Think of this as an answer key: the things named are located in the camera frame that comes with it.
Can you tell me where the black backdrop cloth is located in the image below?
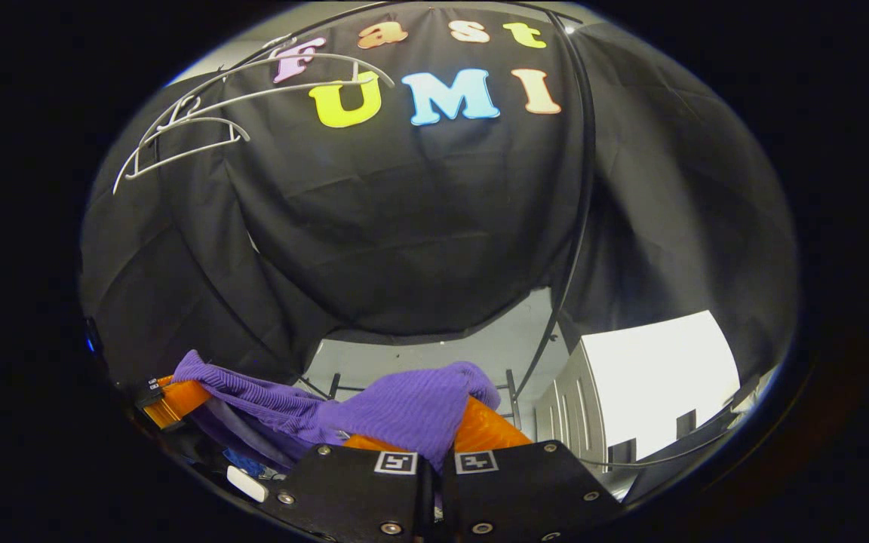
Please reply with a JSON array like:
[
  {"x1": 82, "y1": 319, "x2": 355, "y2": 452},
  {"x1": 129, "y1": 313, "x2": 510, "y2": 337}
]
[{"x1": 80, "y1": 4, "x2": 801, "y2": 506}]

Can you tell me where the purple knit cardigan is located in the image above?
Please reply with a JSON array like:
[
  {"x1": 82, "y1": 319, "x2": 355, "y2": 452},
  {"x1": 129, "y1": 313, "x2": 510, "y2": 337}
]
[{"x1": 170, "y1": 349, "x2": 502, "y2": 472}]

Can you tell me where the black metal clothes rack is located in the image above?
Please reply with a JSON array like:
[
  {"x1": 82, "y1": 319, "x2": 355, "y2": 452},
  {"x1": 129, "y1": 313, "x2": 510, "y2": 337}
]
[{"x1": 155, "y1": 0, "x2": 598, "y2": 432}]

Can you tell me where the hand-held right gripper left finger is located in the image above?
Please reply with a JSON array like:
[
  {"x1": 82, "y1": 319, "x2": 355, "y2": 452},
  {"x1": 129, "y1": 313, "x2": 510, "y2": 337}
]
[{"x1": 275, "y1": 434, "x2": 437, "y2": 543}]

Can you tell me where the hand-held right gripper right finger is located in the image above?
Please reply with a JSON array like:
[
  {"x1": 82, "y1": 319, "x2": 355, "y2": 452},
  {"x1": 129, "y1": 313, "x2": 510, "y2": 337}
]
[{"x1": 438, "y1": 396, "x2": 625, "y2": 543}]

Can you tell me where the white cabinet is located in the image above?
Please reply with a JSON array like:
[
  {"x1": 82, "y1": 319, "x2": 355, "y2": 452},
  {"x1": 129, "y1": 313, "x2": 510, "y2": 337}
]
[{"x1": 536, "y1": 309, "x2": 742, "y2": 465}]

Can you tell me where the white plastic clothes hanger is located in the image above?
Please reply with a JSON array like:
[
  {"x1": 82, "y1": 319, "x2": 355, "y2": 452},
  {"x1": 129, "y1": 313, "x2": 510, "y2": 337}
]
[
  {"x1": 140, "y1": 53, "x2": 396, "y2": 146},
  {"x1": 113, "y1": 116, "x2": 251, "y2": 195}
]

